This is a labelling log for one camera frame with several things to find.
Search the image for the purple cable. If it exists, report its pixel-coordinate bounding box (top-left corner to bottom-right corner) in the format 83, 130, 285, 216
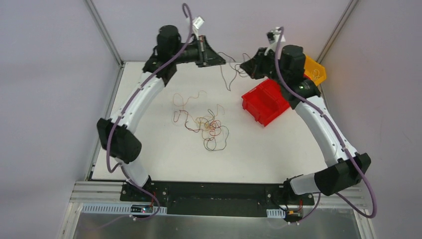
274, 26, 378, 226
105, 3, 195, 222

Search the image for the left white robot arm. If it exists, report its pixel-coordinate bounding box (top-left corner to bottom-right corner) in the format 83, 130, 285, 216
97, 25, 226, 201

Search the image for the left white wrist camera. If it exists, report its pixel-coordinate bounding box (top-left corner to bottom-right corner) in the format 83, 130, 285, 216
192, 15, 205, 35

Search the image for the black wire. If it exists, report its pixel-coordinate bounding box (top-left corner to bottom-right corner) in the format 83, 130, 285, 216
218, 51, 252, 92

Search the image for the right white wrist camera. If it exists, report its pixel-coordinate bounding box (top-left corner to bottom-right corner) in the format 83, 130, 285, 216
264, 26, 286, 55

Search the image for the wire bundle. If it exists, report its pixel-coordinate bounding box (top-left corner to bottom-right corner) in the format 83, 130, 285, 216
173, 91, 230, 152

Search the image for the yellow plastic bin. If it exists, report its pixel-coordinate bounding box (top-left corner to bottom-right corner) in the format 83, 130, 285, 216
304, 55, 327, 86

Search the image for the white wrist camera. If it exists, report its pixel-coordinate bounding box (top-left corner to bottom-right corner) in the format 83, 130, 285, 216
192, 15, 205, 35
264, 26, 286, 55

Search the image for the front red bin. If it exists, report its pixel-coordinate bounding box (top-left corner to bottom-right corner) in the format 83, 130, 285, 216
241, 79, 290, 127

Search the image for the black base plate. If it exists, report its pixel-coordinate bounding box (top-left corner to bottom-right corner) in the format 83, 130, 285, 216
120, 181, 315, 218

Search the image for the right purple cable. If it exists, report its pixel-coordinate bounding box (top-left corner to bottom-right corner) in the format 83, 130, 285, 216
274, 26, 378, 226

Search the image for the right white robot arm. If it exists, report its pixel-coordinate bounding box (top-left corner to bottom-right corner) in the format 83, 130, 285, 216
240, 45, 373, 204

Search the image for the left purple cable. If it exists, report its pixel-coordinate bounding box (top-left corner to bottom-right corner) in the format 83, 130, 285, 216
105, 3, 195, 222

